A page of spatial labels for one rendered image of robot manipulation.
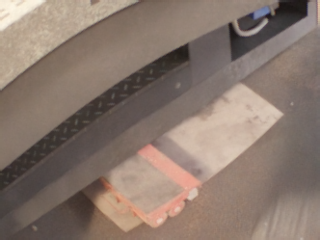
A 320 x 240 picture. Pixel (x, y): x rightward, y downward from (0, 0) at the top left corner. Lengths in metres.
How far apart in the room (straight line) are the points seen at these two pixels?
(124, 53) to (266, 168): 1.76
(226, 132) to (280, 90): 0.46
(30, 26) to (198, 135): 1.98
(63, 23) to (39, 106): 0.09
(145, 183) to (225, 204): 0.34
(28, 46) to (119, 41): 0.13
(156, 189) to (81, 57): 1.52
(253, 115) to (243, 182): 0.41
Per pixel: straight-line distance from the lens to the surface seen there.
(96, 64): 0.48
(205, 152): 2.26
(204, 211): 2.06
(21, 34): 0.40
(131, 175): 2.02
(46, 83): 0.45
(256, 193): 2.12
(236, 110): 2.46
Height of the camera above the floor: 1.65
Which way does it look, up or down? 43 degrees down
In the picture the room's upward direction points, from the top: 3 degrees counter-clockwise
